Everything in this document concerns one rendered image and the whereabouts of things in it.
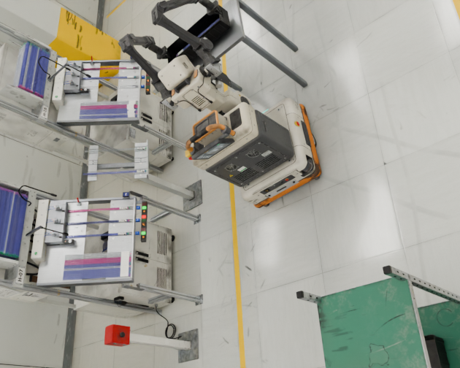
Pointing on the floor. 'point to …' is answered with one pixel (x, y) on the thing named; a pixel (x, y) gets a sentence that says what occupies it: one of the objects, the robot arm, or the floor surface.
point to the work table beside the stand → (228, 41)
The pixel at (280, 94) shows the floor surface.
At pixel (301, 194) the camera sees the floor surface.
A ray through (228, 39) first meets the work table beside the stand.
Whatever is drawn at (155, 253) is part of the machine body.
